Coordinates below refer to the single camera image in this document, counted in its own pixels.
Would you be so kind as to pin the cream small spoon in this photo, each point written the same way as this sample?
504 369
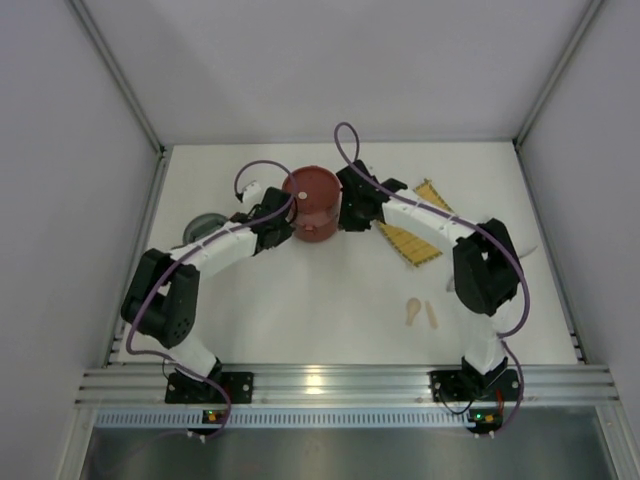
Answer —
413 307

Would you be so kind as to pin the pink steel-lined pot with handles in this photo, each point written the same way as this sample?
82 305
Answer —
330 212

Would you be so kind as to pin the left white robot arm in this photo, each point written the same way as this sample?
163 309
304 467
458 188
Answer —
161 302

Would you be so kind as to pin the metal tongs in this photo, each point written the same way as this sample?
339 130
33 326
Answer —
450 285

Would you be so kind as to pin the cream small stick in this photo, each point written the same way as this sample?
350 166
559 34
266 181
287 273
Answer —
431 315

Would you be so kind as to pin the left black base bracket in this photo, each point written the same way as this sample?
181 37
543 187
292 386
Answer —
238 386

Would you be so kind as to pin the aluminium mounting rail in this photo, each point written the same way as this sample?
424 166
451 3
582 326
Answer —
309 396

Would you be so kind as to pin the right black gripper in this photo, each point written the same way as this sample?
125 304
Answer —
348 201

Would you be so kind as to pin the bamboo serving mat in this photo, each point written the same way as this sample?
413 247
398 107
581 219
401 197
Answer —
413 250

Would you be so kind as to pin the right black base bracket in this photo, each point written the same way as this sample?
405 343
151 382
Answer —
448 386

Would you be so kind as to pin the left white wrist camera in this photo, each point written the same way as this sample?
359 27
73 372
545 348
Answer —
250 194

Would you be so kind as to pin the grey transparent lid with handles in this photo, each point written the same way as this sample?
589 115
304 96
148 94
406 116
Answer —
202 226

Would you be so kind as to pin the dark red steel-lined pot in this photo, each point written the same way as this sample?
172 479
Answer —
315 230

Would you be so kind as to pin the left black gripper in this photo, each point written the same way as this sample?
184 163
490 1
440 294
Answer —
282 215

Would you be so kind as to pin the dark red lid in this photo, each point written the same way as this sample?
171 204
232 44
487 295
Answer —
316 188

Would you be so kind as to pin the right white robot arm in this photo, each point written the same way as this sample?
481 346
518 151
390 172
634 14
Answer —
486 271

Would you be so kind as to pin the black base bracket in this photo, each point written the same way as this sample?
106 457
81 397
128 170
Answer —
448 386
238 386

